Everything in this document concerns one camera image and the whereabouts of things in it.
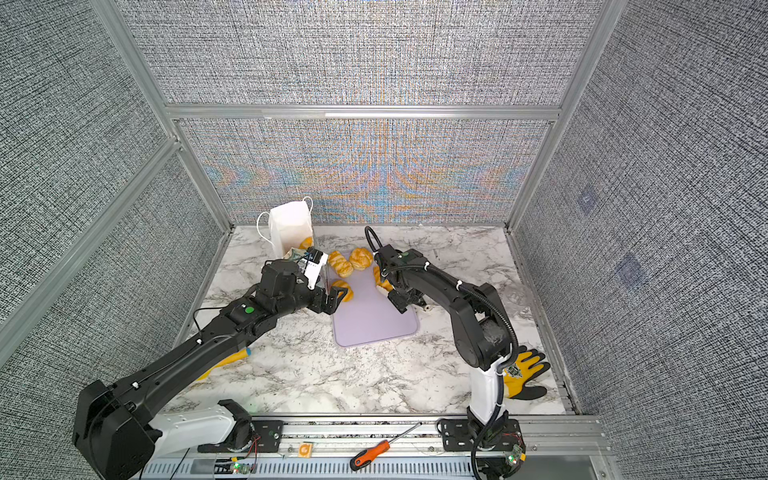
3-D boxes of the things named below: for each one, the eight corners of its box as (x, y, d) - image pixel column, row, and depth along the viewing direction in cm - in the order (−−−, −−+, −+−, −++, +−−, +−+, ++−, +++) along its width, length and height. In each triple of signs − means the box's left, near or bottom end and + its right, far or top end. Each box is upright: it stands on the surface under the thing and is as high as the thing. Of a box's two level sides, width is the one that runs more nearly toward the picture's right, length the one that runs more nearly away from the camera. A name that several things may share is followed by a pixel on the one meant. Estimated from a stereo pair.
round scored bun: (350, 270, 107) (349, 265, 104) (351, 252, 112) (351, 247, 110) (372, 270, 107) (371, 265, 104) (372, 252, 112) (372, 247, 110)
